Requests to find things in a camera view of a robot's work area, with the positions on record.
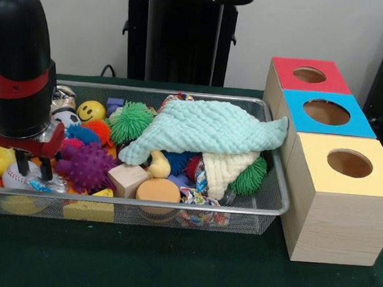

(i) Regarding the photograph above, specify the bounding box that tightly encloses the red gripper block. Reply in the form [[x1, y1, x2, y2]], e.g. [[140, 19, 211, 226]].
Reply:
[[0, 117, 68, 183]]

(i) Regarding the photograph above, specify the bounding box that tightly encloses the clear wrapper with blue print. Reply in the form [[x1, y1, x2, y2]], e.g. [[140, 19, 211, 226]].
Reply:
[[28, 172, 69, 195]]

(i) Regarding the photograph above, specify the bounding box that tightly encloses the mint green cloth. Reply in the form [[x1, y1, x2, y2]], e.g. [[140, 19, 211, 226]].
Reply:
[[116, 94, 291, 177]]

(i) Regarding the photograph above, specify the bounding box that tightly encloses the clear mesh bin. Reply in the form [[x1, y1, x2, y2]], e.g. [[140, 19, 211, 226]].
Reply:
[[0, 75, 298, 238]]

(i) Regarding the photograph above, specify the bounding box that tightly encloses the wooden three-hole sorting box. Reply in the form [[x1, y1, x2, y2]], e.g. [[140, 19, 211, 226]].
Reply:
[[251, 56, 383, 268]]

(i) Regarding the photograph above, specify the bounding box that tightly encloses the white baseball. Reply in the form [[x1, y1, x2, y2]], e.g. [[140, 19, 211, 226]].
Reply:
[[2, 159, 43, 191]]

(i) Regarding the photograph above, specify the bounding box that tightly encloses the purple spiky ball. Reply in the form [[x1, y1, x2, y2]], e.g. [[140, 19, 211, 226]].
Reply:
[[54, 140, 122, 195]]

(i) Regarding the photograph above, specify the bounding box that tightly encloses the yellow smiley face ball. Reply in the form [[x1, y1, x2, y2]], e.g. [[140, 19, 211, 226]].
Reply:
[[77, 100, 108, 125]]

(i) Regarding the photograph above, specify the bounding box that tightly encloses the wooden cube block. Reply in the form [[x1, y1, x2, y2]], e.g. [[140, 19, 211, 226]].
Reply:
[[106, 162, 153, 201]]

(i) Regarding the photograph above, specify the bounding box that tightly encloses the green spiky ball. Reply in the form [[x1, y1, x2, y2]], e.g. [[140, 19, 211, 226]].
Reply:
[[229, 154, 269, 197], [109, 100, 156, 148]]

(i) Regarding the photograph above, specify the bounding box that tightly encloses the orange round disc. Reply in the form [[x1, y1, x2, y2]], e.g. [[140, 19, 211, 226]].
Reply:
[[134, 176, 182, 217]]

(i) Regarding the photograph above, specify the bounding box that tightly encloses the dark green table cloth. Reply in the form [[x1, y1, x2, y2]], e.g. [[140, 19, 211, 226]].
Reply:
[[0, 69, 383, 287]]

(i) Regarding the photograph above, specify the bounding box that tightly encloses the cream knitted cloth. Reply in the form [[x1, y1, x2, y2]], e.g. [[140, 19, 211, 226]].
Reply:
[[198, 147, 261, 203]]

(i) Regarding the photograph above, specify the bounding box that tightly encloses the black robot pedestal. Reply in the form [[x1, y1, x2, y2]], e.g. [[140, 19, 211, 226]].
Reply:
[[113, 0, 256, 89]]

